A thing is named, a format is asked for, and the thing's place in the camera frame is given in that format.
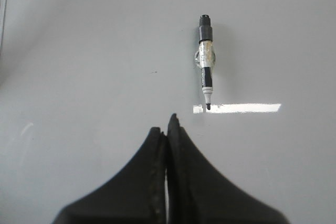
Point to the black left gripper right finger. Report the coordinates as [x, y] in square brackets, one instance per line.
[199, 193]

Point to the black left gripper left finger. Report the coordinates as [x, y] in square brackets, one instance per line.
[136, 194]

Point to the white whiteboard with aluminium frame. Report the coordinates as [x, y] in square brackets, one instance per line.
[83, 81]

